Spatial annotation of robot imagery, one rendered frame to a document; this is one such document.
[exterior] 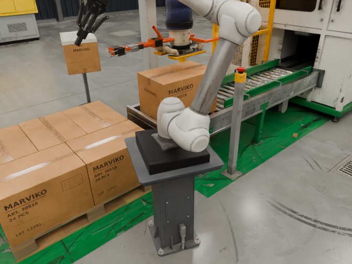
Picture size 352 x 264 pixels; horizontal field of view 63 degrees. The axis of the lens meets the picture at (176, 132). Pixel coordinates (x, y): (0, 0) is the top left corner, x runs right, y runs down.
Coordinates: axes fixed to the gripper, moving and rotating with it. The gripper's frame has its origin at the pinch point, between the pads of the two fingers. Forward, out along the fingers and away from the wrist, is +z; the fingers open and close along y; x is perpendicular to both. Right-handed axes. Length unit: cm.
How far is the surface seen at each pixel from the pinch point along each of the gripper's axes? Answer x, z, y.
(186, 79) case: -65, -5, -110
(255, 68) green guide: -131, -58, -246
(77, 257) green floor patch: -15, 136, -68
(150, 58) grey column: -184, -2, -138
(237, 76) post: -40, -28, -133
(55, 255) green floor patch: -24, 144, -58
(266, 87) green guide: -79, -41, -219
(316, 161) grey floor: -7, -2, -261
